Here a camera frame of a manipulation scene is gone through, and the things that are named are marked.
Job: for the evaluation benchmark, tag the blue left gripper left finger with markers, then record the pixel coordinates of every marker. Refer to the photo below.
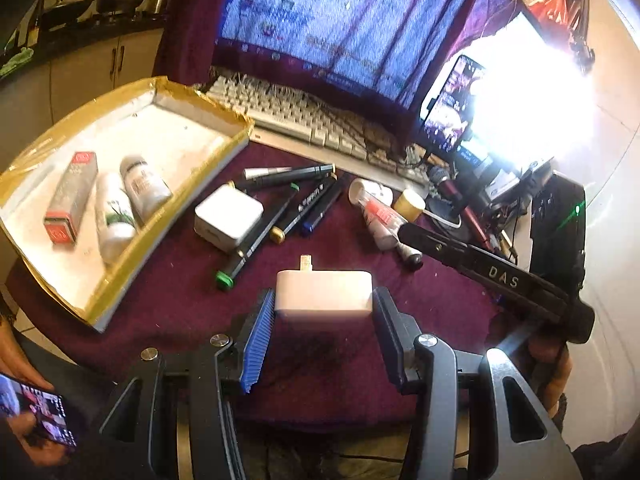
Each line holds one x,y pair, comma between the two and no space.
254,339

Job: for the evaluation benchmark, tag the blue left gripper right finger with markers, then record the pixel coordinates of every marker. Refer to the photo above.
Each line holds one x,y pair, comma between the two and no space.
396,333

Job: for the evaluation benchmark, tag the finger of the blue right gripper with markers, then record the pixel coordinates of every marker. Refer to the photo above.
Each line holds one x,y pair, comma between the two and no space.
444,249

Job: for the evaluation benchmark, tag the yellow tape roll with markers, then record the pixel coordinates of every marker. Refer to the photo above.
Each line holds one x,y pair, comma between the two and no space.
409,205

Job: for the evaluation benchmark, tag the black marker green cap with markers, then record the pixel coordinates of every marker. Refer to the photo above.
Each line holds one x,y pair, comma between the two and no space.
226,276

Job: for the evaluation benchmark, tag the white charger with plug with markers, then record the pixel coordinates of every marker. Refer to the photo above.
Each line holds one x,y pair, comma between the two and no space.
309,295

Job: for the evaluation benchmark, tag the white round cap bottle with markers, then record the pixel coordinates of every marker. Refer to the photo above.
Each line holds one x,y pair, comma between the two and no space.
384,239

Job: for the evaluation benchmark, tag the black marker tan cap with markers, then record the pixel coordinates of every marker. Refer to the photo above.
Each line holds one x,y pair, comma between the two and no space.
296,212

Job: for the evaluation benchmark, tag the white square power adapter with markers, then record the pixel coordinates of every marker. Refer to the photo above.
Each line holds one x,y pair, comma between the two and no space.
226,216

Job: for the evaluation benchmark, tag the black marker blue cap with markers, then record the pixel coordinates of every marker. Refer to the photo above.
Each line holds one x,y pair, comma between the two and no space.
326,202

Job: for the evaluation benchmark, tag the black marker yellow ends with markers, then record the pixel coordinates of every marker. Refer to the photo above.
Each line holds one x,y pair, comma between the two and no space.
296,175

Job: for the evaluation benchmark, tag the white bottle red stripe label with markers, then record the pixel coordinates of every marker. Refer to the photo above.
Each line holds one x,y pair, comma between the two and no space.
144,186

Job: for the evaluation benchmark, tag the red grey carton box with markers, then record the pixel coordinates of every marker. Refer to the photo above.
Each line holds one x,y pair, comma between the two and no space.
67,206

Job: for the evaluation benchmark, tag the silver white marker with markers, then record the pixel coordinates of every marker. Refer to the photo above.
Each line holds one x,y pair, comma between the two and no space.
254,173

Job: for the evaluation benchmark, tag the person right hand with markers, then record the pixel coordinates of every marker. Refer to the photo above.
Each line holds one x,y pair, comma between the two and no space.
545,360

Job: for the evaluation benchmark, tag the person left hand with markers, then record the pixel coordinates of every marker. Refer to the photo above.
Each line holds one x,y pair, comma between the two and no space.
14,362

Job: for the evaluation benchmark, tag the maroon table cloth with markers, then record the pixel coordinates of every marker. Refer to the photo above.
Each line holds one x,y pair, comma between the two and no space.
323,368

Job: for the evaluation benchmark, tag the red microphone on stand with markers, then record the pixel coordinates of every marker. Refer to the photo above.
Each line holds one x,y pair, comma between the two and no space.
459,206

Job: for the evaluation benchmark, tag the smartphone on stand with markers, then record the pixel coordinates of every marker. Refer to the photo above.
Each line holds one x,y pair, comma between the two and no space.
451,113

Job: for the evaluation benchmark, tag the handheld smartphone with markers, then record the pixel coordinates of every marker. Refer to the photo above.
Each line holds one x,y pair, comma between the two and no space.
55,421

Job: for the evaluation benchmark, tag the yellow taped white tray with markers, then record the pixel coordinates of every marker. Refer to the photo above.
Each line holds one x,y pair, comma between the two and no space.
88,202

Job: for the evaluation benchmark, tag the monitor under maroon cloth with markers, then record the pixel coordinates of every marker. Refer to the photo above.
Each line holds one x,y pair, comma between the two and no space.
377,58

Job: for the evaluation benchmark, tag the white computer keyboard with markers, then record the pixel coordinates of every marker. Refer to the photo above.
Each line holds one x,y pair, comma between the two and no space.
297,123

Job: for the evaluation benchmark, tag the kitchen cabinets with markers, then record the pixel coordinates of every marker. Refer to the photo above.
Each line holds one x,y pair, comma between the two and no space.
35,99

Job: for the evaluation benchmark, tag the green cloth on counter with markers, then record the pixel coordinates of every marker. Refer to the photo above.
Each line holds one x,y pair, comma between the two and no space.
17,61

